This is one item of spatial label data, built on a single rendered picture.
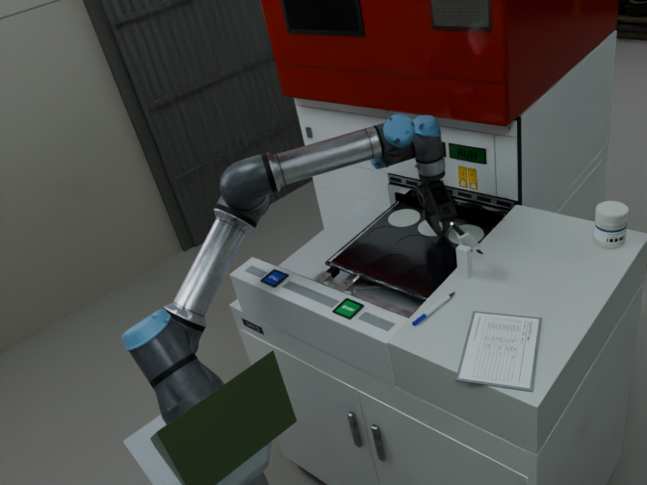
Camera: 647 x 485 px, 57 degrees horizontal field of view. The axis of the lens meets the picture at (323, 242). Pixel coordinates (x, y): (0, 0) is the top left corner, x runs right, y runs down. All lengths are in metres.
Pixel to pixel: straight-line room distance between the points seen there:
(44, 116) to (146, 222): 0.81
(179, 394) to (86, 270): 2.30
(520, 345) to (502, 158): 0.59
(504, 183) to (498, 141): 0.13
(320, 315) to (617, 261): 0.72
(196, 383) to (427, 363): 0.50
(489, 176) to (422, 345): 0.62
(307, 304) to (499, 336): 0.48
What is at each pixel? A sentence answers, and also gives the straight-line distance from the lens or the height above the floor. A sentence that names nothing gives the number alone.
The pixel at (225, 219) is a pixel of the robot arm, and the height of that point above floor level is 1.18.
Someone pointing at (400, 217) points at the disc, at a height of 0.90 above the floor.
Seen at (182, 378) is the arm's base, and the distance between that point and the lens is 1.36.
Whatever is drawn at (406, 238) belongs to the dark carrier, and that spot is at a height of 0.90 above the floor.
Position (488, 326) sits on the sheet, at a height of 0.97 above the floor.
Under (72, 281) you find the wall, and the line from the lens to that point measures 3.59.
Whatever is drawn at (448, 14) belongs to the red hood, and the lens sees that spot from 1.58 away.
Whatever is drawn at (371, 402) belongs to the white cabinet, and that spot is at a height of 0.71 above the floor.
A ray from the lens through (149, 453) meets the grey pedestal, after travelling 1.53.
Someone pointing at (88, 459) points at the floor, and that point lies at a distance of 2.81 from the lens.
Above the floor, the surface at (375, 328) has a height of 0.96.
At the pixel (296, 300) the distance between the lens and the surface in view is 1.54.
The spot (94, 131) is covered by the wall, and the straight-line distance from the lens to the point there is 3.38.
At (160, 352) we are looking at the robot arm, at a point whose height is 1.07.
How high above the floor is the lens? 1.91
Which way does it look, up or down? 33 degrees down
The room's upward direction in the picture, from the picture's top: 13 degrees counter-clockwise
